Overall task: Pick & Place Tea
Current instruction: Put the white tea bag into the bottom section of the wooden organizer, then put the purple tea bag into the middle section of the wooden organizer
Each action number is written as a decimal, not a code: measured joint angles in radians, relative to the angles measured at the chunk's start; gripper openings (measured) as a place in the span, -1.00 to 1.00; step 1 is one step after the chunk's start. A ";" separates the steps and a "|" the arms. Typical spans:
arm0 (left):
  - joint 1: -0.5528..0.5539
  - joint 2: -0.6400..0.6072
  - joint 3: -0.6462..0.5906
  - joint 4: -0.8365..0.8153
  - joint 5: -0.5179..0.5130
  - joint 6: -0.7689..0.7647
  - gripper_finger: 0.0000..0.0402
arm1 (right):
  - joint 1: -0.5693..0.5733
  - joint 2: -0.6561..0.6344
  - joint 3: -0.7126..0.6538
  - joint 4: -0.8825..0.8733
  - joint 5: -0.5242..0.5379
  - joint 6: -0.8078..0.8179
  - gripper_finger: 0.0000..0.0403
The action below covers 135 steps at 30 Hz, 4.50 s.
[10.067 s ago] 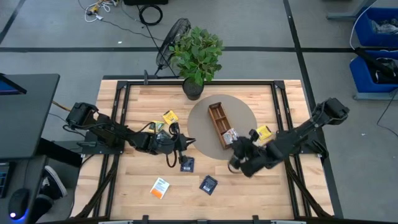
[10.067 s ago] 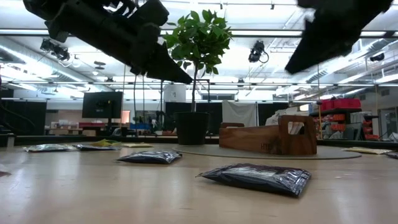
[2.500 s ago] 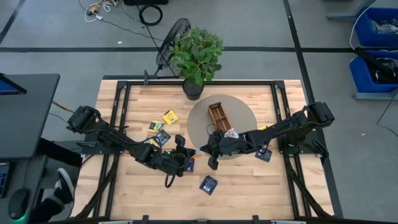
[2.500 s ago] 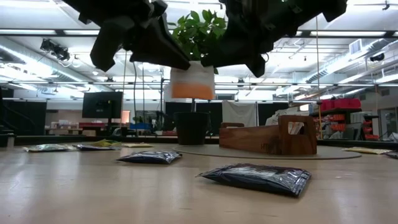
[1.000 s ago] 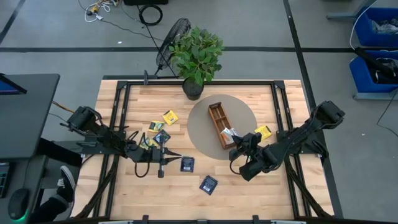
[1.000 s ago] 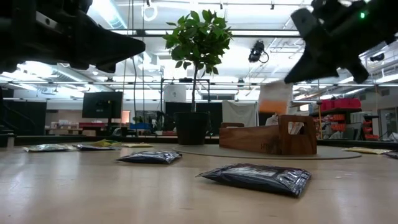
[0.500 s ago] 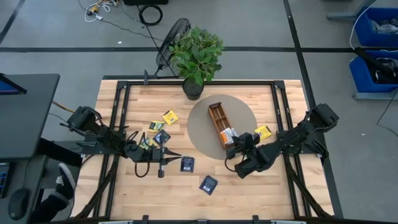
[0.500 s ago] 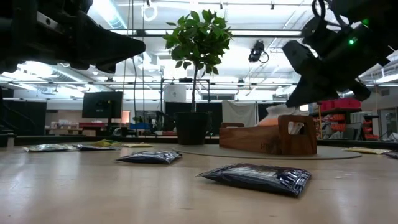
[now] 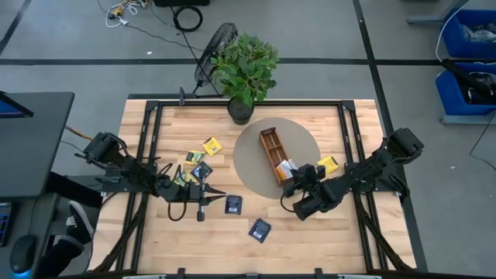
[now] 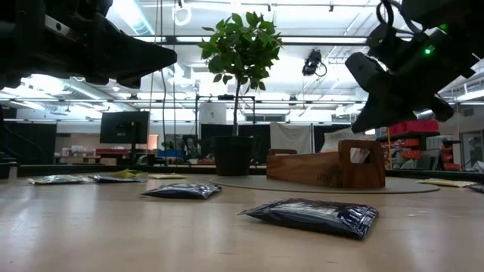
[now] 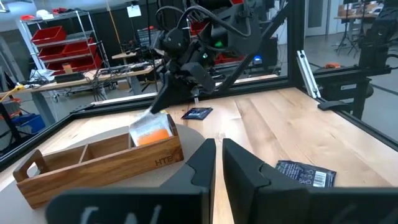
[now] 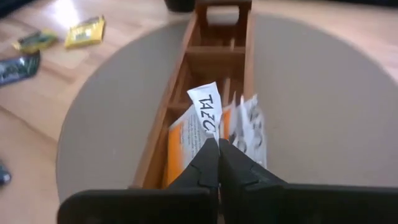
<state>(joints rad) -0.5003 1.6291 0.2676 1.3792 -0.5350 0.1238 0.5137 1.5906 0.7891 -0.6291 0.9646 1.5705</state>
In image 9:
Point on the black tripod bar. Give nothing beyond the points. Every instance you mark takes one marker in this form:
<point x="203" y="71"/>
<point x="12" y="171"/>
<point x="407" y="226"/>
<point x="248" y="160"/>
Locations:
<point x="463" y="75"/>

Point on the black aluminium table frame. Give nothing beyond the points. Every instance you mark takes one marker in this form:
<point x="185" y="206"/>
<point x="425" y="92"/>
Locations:
<point x="248" y="103"/>

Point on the round grey mat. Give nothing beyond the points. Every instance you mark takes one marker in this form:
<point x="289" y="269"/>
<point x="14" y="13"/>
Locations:
<point x="252" y="155"/>

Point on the yellow tea packet blue print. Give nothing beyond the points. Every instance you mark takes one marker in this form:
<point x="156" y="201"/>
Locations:
<point x="328" y="164"/>

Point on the green potted plant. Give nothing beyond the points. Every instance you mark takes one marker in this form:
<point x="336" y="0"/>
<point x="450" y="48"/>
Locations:
<point x="244" y="69"/>

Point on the dark blue tea packet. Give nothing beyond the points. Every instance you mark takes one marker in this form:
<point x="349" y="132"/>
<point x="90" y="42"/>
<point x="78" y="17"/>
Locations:
<point x="233" y="204"/>
<point x="260" y="230"/>

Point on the black green tea packet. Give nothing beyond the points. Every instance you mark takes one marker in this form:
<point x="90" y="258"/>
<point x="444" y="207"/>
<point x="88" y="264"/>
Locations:
<point x="203" y="169"/>

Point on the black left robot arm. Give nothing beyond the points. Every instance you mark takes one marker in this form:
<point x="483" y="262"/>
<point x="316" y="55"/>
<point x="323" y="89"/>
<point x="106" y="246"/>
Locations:
<point x="124" y="166"/>

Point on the wooden tea organizer box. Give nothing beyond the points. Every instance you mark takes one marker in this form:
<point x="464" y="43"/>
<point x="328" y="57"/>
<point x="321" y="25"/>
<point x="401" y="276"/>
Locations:
<point x="271" y="145"/>

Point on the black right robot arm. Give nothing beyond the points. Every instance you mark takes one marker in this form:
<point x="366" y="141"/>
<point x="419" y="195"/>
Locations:
<point x="372" y="162"/>

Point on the yellow green tea packet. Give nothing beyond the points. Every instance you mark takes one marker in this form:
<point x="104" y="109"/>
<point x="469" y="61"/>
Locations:
<point x="195" y="157"/>

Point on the person's leg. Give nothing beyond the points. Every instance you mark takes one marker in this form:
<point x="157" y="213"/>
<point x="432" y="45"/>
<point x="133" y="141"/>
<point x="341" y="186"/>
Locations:
<point x="58" y="257"/>

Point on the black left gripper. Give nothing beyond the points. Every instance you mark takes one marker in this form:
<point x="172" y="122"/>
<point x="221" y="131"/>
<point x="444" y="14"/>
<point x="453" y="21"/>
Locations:
<point x="190" y="193"/>

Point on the person's shoe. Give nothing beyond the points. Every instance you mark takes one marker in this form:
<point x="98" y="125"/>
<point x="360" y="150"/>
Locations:
<point x="79" y="222"/>

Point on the black desk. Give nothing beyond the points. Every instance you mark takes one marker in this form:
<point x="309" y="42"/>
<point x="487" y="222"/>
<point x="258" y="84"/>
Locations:
<point x="31" y="155"/>

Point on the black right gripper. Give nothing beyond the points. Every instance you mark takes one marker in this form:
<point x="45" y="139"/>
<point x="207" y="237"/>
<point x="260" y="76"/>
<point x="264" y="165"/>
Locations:
<point x="315" y="195"/>

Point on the black standing fan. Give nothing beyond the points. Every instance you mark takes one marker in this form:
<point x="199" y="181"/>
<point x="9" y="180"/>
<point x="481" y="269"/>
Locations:
<point x="215" y="46"/>

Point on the black computer mouse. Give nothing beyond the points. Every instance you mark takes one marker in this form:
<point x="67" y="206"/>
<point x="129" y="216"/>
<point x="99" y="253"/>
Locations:
<point x="23" y="253"/>

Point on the yellow tea packet black label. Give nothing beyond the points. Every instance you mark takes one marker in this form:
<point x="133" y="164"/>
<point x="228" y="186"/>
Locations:
<point x="212" y="146"/>

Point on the black keyboard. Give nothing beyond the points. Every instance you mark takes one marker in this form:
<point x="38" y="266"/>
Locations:
<point x="4" y="224"/>

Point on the black floor box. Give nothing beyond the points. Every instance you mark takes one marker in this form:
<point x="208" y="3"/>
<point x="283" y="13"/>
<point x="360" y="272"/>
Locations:
<point x="182" y="2"/>

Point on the desk monitor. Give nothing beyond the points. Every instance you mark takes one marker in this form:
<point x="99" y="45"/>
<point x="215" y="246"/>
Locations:
<point x="11" y="108"/>

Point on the blue storage bin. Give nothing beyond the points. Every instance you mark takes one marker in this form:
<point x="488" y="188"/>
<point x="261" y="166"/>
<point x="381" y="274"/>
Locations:
<point x="461" y="35"/>
<point x="449" y="93"/>

